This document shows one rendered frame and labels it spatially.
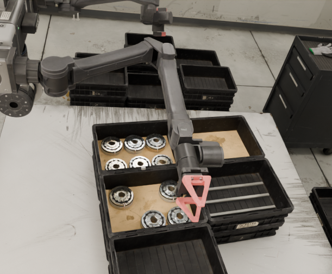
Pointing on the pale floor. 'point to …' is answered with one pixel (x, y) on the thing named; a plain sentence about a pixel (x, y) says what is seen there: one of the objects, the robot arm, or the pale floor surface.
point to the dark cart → (311, 97)
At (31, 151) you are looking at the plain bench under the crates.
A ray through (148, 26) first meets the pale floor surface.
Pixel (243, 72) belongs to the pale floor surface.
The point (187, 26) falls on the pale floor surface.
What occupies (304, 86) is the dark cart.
